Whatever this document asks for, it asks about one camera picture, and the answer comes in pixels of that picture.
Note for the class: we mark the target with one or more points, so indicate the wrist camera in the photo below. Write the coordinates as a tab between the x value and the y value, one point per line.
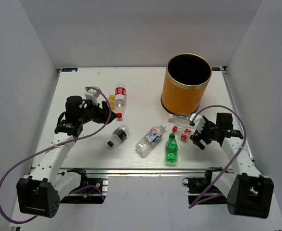
92	95
198	122

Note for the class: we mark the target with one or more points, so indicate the red label clear bottle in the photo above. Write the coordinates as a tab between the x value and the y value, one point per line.
120	100

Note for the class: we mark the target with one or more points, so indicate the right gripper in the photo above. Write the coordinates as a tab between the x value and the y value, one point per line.
197	136

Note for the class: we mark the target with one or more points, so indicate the blue orange label bottle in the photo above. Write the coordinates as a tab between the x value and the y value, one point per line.
150	139

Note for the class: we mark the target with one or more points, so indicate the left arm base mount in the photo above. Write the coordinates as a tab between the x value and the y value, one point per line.
88	185

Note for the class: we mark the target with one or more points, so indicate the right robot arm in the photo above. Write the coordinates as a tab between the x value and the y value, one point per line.
248	193

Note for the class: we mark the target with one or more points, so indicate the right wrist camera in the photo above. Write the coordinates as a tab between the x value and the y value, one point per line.
198	122

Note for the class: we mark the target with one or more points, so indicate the orange cylindrical bin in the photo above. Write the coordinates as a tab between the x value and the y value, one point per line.
186	78

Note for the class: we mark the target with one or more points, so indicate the green soda bottle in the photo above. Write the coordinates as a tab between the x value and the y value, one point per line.
171	150

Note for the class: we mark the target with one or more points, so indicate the small red label bottle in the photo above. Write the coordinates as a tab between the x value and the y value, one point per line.
183	133

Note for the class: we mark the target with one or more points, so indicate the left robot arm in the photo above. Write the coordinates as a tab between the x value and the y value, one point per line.
41	192

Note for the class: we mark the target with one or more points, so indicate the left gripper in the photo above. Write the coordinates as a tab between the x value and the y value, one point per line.
103	114

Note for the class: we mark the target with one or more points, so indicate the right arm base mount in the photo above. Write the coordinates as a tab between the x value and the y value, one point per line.
196	185

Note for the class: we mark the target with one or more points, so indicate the black label clear bottle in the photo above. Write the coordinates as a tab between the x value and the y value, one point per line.
120	134

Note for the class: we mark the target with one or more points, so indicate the yellow cap small bottle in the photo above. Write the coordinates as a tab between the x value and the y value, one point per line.
111	101

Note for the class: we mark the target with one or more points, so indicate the clear unlabelled bottle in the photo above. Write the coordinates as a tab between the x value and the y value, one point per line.
180	119

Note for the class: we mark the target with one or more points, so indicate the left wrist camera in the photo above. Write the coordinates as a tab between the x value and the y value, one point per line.
92	95

